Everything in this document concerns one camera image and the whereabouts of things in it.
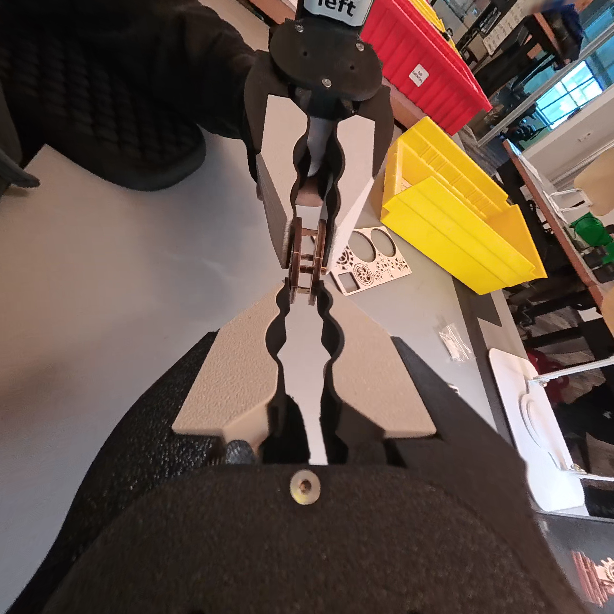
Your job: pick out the wooden spool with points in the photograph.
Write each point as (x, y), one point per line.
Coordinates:
(293, 244)

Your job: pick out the wooden side table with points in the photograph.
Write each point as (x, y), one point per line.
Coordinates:
(551, 216)

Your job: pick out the wooden standing desk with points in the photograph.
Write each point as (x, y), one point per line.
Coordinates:
(542, 29)

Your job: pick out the clear plastic bag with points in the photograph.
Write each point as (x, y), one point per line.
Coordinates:
(453, 343)

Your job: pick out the grey metal pole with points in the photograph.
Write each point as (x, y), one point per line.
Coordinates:
(575, 372)

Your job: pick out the person's left hand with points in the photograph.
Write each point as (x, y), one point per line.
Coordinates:
(312, 194)

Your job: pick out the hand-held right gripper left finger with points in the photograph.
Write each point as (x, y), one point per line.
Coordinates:
(230, 383)

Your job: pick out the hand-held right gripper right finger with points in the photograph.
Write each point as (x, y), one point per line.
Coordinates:
(379, 383)

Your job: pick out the white flat device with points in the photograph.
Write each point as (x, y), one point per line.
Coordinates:
(508, 383)

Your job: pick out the laser-cut wooden sheet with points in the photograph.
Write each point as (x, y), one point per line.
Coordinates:
(403, 271)

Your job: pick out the yellow plastic bin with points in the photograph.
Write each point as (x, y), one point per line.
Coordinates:
(455, 230)

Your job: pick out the white paper sheet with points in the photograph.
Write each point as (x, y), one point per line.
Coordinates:
(494, 36)

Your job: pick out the person's black hoodie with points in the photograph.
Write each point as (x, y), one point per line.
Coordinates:
(9, 163)

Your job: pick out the green plastic object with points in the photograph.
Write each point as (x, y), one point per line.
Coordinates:
(590, 228)

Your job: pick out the red plastic tote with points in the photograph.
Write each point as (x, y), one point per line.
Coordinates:
(407, 48)

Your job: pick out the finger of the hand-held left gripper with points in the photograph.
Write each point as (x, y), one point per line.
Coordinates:
(357, 163)
(280, 144)

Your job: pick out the dark puzzle kit box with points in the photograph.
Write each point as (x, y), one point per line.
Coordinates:
(575, 551)

